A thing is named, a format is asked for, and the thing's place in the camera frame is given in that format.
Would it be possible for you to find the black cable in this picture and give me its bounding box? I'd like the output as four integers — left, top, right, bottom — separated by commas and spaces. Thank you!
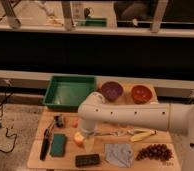
0, 83, 18, 154

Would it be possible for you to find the red bowl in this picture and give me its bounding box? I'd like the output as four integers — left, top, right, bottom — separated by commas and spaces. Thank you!
131, 85, 153, 104

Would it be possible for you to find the green sponge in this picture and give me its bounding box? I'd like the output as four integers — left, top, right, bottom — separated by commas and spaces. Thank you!
50, 134, 67, 157

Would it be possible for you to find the wooden cutting board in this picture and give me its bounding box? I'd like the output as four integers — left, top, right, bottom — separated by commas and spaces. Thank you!
26, 82, 181, 171

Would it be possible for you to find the green plastic tray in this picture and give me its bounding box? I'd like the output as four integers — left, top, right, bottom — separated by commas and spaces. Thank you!
43, 76, 97, 111

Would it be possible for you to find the black handled knife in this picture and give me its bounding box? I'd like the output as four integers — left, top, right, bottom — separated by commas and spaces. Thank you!
40, 121, 55, 161

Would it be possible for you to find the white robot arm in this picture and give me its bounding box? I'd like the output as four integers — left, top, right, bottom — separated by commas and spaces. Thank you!
78, 92, 194, 171

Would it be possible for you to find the yellow red apple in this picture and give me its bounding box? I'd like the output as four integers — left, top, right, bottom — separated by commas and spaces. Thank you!
74, 132, 84, 147

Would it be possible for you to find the black rectangular block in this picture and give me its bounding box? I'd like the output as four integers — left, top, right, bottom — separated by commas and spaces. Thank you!
75, 154, 100, 167

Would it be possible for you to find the orange carrot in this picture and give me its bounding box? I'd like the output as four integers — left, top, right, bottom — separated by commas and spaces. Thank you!
72, 118, 79, 128

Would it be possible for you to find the metal fork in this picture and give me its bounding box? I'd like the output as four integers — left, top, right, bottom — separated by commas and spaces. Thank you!
94, 131, 126, 136

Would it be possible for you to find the purple bowl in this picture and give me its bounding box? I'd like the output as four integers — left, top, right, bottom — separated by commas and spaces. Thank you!
100, 81, 123, 101

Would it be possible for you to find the grey blue cloth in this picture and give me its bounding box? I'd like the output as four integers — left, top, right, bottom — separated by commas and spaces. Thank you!
105, 143, 133, 168

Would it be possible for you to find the yellow banana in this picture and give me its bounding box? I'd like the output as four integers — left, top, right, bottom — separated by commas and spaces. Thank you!
127, 130, 156, 142

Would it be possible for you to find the bunch of dark grapes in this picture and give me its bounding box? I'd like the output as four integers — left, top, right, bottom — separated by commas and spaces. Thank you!
136, 144, 172, 161

